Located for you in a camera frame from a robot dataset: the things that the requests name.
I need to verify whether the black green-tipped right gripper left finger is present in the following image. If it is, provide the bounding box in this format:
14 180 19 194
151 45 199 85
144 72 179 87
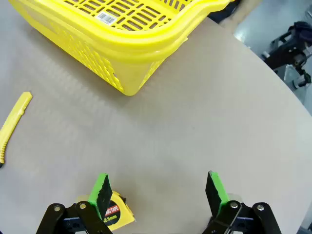
36 173 114 234

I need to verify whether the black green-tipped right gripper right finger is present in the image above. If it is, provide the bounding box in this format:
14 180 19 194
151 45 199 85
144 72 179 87
201 170 283 234

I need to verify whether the yellow tape measure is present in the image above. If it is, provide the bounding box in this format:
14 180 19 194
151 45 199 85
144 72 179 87
75 191 136 232

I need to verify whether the yellow utility knife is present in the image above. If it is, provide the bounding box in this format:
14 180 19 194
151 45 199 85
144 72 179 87
0 92 33 169

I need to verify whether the yellow plastic shopping basket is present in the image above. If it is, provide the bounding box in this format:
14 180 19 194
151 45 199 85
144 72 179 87
8 0 231 97

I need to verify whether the black metal equipment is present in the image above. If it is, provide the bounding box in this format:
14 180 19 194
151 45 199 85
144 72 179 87
262 21 312 88

